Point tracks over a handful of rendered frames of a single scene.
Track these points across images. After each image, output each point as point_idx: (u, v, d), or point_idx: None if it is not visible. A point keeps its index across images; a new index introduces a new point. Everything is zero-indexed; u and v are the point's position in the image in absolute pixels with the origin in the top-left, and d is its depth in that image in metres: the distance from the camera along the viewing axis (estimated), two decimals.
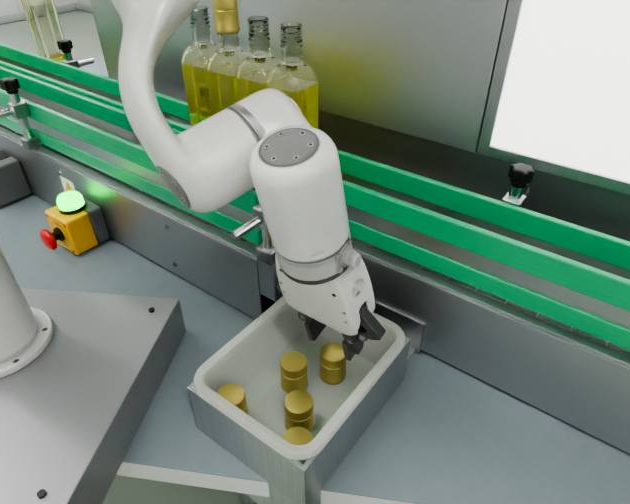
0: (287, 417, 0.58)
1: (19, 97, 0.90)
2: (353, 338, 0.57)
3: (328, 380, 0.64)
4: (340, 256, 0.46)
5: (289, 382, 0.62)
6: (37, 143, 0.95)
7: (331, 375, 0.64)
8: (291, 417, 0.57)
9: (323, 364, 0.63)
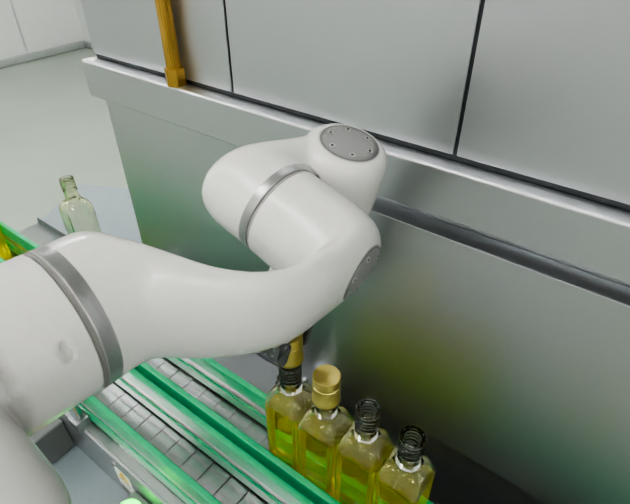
0: None
1: None
2: None
3: (302, 357, 0.62)
4: None
5: None
6: (87, 422, 0.85)
7: (303, 349, 0.62)
8: None
9: (298, 347, 0.60)
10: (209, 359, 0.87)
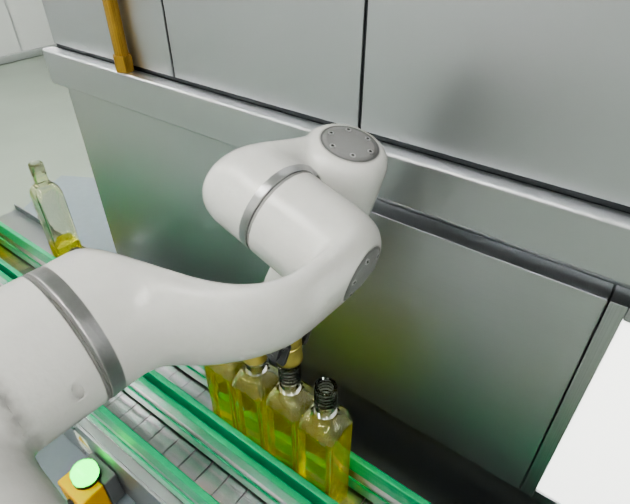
0: None
1: None
2: None
3: None
4: None
5: (301, 348, 0.61)
6: None
7: None
8: None
9: None
10: None
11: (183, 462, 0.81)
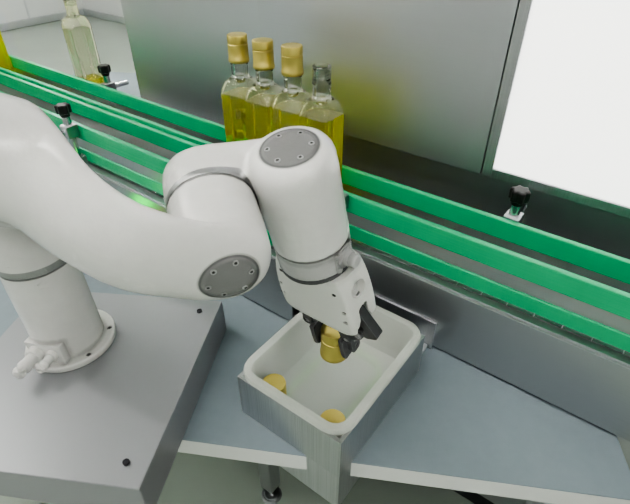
0: (323, 344, 0.61)
1: (70, 120, 1.01)
2: (350, 337, 0.57)
3: (247, 58, 0.84)
4: (340, 256, 0.46)
5: (302, 60, 0.78)
6: (84, 160, 1.06)
7: (248, 50, 0.84)
8: (328, 343, 0.60)
9: (243, 42, 0.82)
10: (183, 112, 1.07)
11: None
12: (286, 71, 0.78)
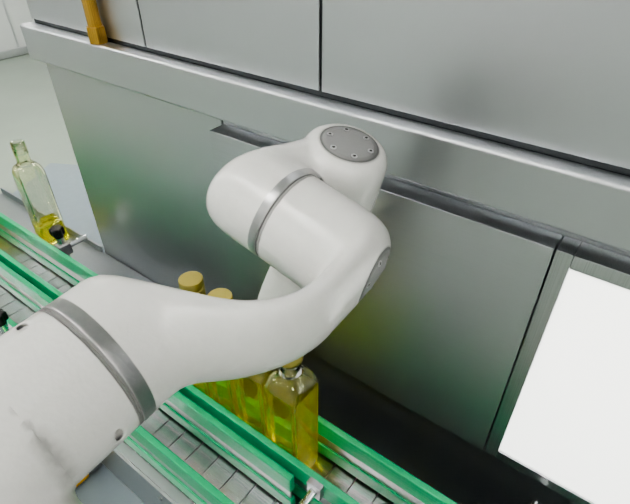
0: None
1: (7, 326, 0.87)
2: None
3: None
4: None
5: None
6: None
7: (204, 293, 0.70)
8: None
9: (198, 290, 0.68)
10: None
11: (157, 430, 0.82)
12: None
